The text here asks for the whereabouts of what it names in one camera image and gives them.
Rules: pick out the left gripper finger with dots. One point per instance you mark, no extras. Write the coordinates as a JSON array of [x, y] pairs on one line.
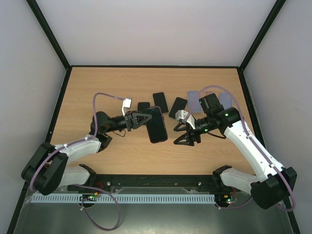
[[140, 116], [140, 121]]

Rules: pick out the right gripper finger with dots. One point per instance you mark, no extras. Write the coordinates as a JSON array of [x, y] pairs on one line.
[[184, 139], [181, 126]]

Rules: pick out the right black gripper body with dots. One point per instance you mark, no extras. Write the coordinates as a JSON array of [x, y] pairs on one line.
[[192, 132]]

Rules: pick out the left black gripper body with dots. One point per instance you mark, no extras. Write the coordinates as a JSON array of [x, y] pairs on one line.
[[128, 121]]

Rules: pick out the black phone from pink case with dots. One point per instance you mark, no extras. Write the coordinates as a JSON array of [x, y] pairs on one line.
[[160, 101]]

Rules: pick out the lilac case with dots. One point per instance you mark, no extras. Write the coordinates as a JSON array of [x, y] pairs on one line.
[[225, 100], [193, 102]]

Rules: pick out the pink phone case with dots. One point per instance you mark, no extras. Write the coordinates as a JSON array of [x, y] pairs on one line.
[[210, 93]]

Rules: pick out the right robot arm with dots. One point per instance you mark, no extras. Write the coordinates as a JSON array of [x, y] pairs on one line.
[[270, 184]]

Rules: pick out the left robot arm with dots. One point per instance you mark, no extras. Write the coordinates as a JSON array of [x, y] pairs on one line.
[[48, 168]]

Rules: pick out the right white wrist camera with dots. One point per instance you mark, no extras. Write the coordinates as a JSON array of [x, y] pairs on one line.
[[185, 117]]

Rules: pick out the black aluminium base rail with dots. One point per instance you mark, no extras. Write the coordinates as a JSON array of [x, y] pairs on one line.
[[200, 183]]

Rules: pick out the slotted grey cable duct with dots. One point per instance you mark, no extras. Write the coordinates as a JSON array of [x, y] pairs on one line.
[[125, 199]]

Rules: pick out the black cage frame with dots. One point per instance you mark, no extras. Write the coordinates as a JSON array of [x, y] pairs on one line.
[[217, 32]]

